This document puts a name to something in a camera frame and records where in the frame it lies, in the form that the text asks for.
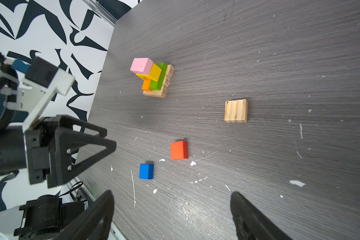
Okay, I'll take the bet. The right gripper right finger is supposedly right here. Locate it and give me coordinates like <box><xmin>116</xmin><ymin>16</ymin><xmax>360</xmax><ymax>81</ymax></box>
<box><xmin>230</xmin><ymin>192</ymin><xmax>292</xmax><ymax>240</ymax></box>

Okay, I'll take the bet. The yellow arch wood block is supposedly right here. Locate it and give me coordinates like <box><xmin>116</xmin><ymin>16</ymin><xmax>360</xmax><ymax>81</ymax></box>
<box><xmin>136</xmin><ymin>64</ymin><xmax>162</xmax><ymax>82</ymax></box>

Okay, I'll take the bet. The pink wood block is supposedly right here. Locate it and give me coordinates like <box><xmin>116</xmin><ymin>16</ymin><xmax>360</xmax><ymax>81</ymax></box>
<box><xmin>130</xmin><ymin>58</ymin><xmax>154</xmax><ymax>75</ymax></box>

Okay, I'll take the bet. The blue cube wood block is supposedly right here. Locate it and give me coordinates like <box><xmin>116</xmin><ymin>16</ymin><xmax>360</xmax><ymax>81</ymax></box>
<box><xmin>139</xmin><ymin>164</ymin><xmax>154</xmax><ymax>180</ymax></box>

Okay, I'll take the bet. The orange wood block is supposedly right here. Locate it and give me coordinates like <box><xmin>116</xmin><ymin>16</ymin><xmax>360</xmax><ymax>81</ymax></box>
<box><xmin>142</xmin><ymin>79</ymin><xmax>152</xmax><ymax>92</ymax></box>

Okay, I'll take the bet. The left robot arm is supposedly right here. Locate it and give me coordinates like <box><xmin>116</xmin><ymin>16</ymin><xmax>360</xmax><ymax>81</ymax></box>
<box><xmin>0</xmin><ymin>115</ymin><xmax>117</xmax><ymax>188</ymax></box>

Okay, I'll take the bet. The small ridged natural block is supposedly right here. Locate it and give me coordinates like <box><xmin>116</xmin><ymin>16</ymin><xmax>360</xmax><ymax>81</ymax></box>
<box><xmin>225</xmin><ymin>99</ymin><xmax>248</xmax><ymax>123</ymax></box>

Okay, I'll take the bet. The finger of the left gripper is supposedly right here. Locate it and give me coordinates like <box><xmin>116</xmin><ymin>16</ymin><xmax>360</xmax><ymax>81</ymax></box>
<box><xmin>56</xmin><ymin>115</ymin><xmax>108</xmax><ymax>138</ymax></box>
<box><xmin>47</xmin><ymin>127</ymin><xmax>117</xmax><ymax>188</ymax></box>

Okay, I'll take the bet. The green wood block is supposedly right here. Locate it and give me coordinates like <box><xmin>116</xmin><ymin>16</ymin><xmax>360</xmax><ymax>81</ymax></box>
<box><xmin>149</xmin><ymin>63</ymin><xmax>168</xmax><ymax>91</ymax></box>

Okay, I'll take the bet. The red cube wood block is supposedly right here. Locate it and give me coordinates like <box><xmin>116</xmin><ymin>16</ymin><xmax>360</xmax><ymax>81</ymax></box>
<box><xmin>171</xmin><ymin>141</ymin><xmax>188</xmax><ymax>160</ymax></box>

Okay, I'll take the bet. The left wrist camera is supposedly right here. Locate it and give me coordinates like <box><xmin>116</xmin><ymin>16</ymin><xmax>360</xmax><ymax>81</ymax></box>
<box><xmin>0</xmin><ymin>57</ymin><xmax>75</xmax><ymax>132</ymax></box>

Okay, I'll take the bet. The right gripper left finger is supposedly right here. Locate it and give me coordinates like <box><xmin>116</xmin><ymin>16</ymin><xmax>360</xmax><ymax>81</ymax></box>
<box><xmin>55</xmin><ymin>190</ymin><xmax>114</xmax><ymax>240</ymax></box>

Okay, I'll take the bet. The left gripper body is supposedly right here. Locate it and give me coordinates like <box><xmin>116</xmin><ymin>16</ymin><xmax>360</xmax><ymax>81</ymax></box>
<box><xmin>24</xmin><ymin>116</ymin><xmax>59</xmax><ymax>185</ymax></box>

